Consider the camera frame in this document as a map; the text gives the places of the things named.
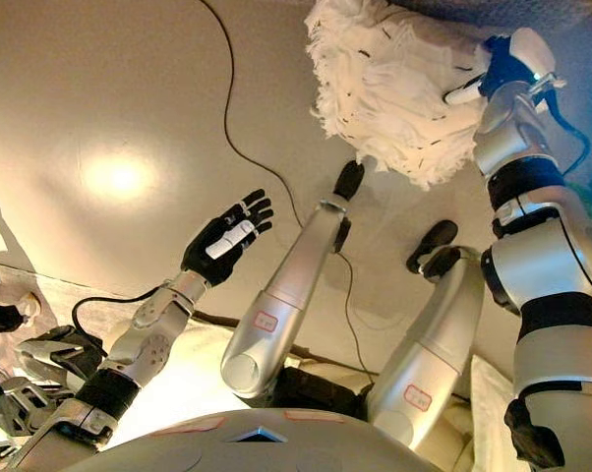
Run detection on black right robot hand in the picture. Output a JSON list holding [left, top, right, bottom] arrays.
[[443, 27, 558, 107]]

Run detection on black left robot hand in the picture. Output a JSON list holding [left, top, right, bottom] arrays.
[[180, 189, 275, 289]]

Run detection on white fringed pillow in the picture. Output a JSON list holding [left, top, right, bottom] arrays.
[[303, 0, 497, 192]]

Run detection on silver left robot leg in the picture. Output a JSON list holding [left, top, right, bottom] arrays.
[[220, 159, 367, 400]]

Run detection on silver robot leg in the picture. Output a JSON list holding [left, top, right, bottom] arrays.
[[367, 219, 488, 451], [220, 159, 367, 400]]

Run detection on grey robot torso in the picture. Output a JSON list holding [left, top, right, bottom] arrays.
[[54, 407, 444, 472]]

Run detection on silver right robot leg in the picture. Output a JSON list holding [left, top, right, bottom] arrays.
[[367, 219, 488, 451]]

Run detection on white cushion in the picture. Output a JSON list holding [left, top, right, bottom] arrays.
[[467, 353, 528, 472]]

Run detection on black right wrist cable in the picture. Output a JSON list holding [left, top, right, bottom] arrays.
[[541, 90, 592, 178]]

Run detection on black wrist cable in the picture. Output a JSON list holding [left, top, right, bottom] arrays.
[[71, 288, 160, 345], [541, 90, 592, 178]]

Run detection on thin black floor cable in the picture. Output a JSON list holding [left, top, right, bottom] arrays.
[[197, 0, 379, 378]]

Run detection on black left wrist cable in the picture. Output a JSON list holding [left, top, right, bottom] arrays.
[[71, 288, 160, 345]]

